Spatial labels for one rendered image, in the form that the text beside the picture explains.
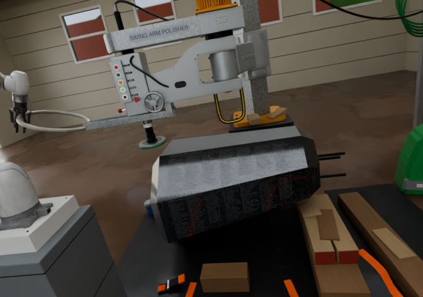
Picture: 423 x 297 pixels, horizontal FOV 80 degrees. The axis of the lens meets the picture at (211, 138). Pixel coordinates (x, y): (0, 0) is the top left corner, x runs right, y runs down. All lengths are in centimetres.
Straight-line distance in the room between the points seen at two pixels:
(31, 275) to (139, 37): 141
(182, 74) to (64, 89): 796
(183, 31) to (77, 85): 770
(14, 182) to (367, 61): 838
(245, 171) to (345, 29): 708
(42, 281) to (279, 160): 136
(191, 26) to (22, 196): 133
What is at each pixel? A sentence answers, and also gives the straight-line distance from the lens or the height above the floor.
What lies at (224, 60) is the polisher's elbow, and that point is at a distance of 184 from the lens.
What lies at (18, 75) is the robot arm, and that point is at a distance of 219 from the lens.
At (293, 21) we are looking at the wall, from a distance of 801.
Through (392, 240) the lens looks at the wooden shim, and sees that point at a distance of 206.
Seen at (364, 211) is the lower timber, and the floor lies 13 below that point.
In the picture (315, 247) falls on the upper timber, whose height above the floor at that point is 25.
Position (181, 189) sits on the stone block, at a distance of 172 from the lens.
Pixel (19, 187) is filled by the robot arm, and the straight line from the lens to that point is 140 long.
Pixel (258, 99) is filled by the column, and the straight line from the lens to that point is 250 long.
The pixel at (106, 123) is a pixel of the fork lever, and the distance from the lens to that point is 204.
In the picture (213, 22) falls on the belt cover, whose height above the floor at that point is 163.
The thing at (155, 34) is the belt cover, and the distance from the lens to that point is 184.
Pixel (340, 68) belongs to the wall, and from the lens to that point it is 842.
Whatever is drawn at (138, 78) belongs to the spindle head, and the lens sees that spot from 186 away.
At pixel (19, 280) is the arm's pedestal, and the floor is 71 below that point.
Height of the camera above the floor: 145
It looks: 18 degrees down
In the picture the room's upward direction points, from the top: 11 degrees counter-clockwise
